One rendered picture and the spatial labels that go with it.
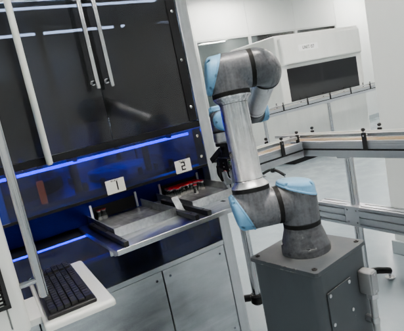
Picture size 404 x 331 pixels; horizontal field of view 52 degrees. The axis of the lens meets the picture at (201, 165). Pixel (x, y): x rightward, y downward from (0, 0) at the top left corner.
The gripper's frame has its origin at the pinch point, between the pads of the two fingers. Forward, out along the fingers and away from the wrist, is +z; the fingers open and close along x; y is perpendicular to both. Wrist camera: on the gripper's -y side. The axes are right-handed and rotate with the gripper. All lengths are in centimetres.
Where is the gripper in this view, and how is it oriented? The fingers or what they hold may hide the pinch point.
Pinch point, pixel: (229, 187)
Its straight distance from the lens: 181.2
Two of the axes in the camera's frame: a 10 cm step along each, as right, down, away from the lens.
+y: 5.2, 0.4, -8.5
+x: 8.3, -2.5, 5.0
